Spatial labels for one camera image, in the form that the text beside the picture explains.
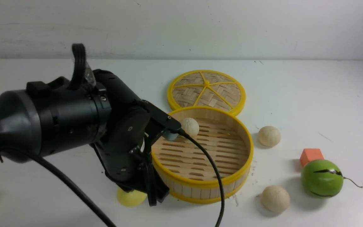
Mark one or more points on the orange cube block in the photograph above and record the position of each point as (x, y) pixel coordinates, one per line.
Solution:
(310, 154)

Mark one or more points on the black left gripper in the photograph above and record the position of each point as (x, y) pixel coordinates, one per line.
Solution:
(120, 151)

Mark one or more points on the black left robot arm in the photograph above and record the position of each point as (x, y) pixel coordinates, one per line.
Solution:
(93, 108)

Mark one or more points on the green toy melon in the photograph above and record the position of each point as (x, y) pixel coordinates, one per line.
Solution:
(323, 179)

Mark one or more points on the white bun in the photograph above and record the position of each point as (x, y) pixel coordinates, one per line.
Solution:
(190, 126)
(269, 136)
(275, 198)

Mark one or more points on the yellow woven steamer lid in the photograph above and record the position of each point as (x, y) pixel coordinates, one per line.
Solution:
(206, 88)

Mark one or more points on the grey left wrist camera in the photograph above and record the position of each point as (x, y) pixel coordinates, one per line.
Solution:
(160, 124)

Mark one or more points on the yellow bun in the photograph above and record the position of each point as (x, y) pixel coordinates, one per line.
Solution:
(130, 199)

